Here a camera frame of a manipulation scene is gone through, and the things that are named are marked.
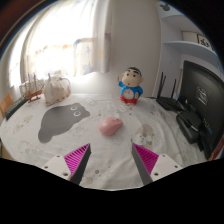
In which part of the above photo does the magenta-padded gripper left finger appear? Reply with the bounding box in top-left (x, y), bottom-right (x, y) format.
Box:
top-left (42, 143), bottom-right (92, 186)

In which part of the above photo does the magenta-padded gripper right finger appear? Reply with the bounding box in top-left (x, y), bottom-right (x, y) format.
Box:
top-left (131, 142), bottom-right (184, 186)

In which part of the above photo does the pink computer mouse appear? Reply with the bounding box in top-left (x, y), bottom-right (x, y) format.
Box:
top-left (98, 116), bottom-right (124, 137)

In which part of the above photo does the grey cat-shaped mouse pad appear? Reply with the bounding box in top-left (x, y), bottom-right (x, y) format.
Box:
top-left (37, 102), bottom-right (91, 144)

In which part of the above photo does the white printed tablecloth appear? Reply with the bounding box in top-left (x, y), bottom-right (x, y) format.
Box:
top-left (0, 93), bottom-right (214, 191)

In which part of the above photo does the black router with antennas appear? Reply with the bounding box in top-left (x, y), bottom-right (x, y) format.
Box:
top-left (155, 71), bottom-right (185, 113)

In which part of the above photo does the dark keyboard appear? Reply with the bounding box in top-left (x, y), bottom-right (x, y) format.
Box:
top-left (4, 96), bottom-right (29, 121)

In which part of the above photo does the large conch shell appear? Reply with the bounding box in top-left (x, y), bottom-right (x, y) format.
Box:
top-left (43, 73), bottom-right (72, 107)

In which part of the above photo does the black computer monitor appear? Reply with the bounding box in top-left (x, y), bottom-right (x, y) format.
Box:
top-left (179, 59), bottom-right (224, 159)

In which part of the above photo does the wooden model sailing ship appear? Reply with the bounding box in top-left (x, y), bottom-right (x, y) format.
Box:
top-left (20, 73), bottom-right (45, 104)

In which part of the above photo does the orange wooden chair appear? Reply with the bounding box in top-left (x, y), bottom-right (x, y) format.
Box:
top-left (0, 92), bottom-right (15, 118)

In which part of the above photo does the cartoon boy clock figurine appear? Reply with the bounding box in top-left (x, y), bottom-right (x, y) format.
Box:
top-left (116, 66), bottom-right (144, 105)

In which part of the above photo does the white shelf unit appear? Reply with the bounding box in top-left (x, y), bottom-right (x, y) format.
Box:
top-left (156, 1), bottom-right (221, 98)

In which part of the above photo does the white star-print curtain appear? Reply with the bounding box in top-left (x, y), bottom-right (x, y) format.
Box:
top-left (8, 0), bottom-right (113, 88)

